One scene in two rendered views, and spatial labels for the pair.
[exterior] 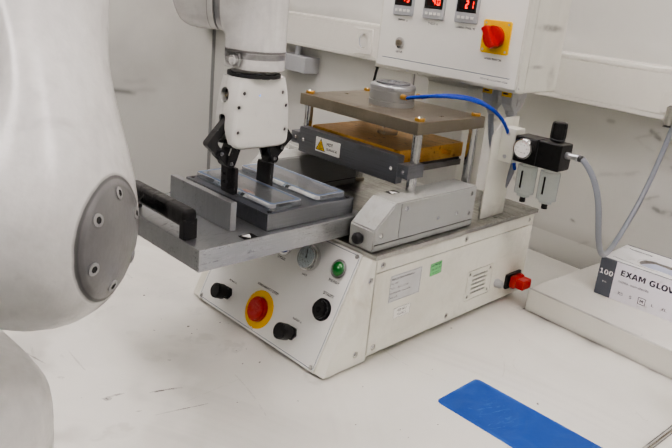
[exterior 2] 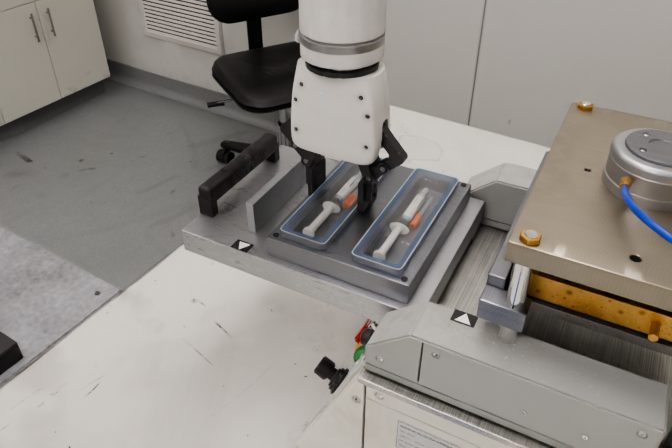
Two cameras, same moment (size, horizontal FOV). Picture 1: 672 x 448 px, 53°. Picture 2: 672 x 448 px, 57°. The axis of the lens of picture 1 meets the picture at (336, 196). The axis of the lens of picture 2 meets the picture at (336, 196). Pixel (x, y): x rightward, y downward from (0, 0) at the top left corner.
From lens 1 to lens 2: 0.89 m
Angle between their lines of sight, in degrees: 67
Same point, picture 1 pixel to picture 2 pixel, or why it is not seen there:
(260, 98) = (322, 96)
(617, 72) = not seen: outside the picture
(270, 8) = not seen: outside the picture
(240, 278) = not seen: hidden behind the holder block
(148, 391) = (215, 319)
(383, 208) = (402, 327)
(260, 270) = not seen: hidden behind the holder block
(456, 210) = (584, 432)
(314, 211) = (336, 268)
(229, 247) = (212, 244)
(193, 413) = (193, 361)
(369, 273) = (352, 388)
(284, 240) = (282, 275)
